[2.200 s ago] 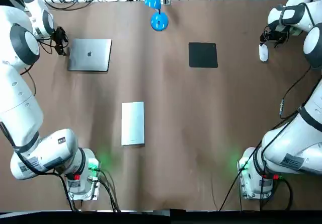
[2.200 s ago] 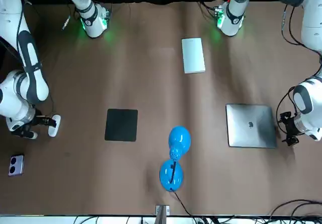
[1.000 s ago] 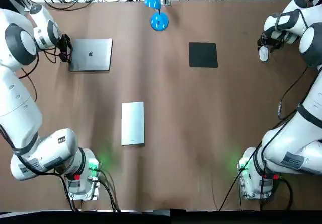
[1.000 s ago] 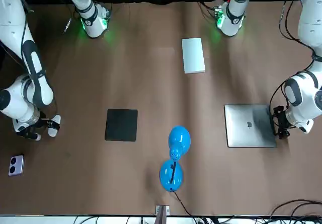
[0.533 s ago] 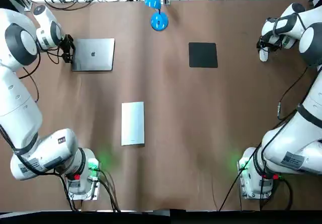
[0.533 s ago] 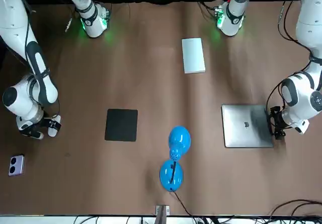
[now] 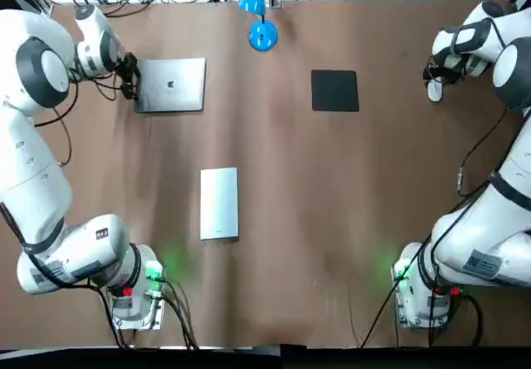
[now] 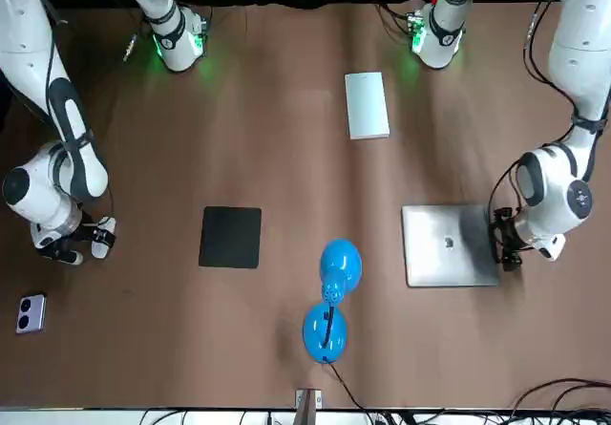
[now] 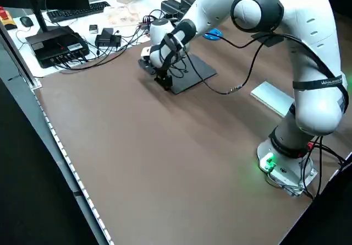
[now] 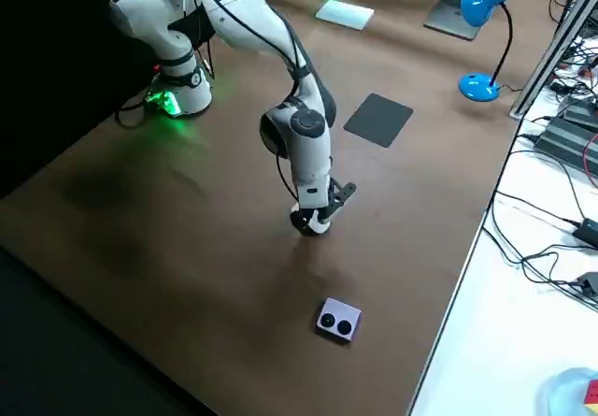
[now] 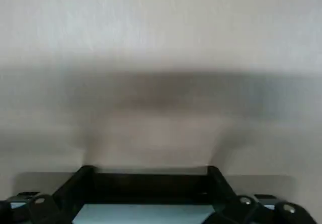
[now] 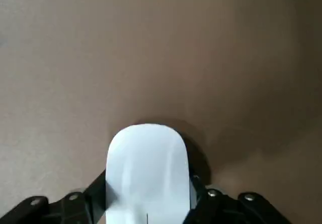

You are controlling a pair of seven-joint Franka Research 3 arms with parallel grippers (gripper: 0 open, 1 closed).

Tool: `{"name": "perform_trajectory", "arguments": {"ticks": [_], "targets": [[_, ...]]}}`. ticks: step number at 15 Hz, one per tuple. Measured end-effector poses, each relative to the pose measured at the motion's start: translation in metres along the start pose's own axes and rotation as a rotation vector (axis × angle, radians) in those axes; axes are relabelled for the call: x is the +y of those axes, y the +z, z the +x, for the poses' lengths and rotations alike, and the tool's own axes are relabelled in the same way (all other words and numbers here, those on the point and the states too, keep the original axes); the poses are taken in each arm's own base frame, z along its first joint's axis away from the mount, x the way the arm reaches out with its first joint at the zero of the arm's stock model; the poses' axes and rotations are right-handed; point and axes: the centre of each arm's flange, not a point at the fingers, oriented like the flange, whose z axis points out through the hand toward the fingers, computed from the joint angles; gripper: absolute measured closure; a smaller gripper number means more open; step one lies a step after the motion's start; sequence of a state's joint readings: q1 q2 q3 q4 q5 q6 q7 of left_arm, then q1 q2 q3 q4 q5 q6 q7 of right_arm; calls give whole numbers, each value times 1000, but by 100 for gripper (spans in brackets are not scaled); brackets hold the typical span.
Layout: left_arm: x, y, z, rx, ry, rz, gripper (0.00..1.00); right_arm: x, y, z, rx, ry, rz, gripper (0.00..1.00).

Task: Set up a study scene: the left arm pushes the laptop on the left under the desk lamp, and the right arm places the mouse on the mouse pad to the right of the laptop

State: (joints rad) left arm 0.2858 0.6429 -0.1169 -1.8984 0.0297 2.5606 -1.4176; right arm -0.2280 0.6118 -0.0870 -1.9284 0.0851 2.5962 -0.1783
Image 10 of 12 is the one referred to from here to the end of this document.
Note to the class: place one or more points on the grey laptop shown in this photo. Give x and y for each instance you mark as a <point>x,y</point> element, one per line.
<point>448,21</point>

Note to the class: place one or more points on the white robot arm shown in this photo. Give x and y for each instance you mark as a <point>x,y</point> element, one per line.
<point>233,14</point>

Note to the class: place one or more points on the blue desk lamp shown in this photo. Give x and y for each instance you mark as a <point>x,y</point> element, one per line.
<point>479,0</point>

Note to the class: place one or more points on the black mouse pad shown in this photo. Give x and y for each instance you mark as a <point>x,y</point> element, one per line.
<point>378,120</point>

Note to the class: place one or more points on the lilac box with black discs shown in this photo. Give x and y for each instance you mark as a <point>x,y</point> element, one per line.
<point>343,311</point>

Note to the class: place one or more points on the silver flat tablet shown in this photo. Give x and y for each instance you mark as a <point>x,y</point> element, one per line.
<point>345,14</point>

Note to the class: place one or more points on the black finned power supply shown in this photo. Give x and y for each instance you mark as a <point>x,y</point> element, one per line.
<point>581,110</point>
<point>570,147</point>

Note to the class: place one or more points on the black power adapter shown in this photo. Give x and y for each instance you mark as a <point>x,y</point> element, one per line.
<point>588,230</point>

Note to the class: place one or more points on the grey power adapter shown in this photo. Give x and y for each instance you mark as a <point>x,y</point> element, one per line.
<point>589,285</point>

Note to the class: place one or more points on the red and yellow cube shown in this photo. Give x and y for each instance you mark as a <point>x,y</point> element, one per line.
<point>592,395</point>

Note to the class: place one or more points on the aluminium frame post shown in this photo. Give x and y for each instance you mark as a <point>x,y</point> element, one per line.
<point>552,61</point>

